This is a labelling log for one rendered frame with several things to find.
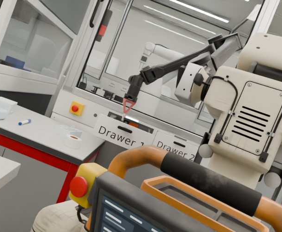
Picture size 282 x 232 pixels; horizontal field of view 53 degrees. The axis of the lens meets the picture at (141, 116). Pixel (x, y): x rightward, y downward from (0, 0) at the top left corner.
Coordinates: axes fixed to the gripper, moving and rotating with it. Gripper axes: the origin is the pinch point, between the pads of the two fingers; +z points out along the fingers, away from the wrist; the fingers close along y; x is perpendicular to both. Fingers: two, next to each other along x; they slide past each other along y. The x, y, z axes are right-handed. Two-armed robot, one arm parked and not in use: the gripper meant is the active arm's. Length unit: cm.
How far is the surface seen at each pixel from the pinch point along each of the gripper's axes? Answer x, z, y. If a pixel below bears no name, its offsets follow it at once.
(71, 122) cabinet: 29.6, 19.8, 22.5
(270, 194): -160, 34, 144
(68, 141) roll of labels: 15.9, 19.0, -27.6
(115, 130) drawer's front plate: 0.1, 9.4, -11.0
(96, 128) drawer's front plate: 9.3, 11.9, -11.1
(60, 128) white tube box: 25.5, 18.5, -12.4
